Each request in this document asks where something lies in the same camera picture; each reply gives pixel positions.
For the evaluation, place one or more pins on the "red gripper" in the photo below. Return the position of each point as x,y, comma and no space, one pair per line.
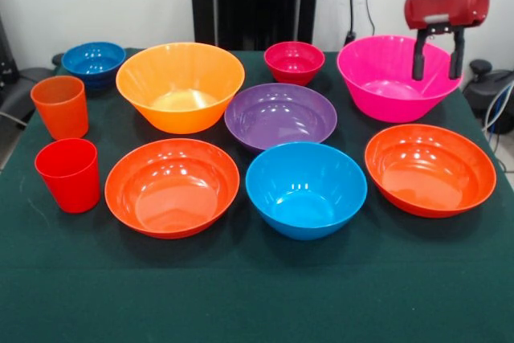
449,7

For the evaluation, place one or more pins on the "large pink bowl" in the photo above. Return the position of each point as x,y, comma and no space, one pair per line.
385,106

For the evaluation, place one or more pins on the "red-orange bowl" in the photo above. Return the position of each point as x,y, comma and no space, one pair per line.
172,194
429,174

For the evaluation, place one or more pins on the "small crimson bowl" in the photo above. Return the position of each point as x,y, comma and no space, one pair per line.
293,66

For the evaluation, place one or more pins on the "purple bowl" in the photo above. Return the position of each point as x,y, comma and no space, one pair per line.
281,118

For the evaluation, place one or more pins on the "light blue bowl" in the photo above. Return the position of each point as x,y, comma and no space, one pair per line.
305,198

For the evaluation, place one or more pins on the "large orange bowl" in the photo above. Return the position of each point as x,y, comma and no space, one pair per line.
180,114

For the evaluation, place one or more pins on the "dark green tablecloth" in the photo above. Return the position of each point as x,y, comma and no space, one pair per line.
257,287

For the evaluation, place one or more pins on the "small dark blue bowl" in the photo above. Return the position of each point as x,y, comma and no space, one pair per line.
94,64

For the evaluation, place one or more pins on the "orange cup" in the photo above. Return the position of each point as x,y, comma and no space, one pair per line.
62,114

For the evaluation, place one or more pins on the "red cup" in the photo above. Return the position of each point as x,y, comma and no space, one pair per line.
70,186

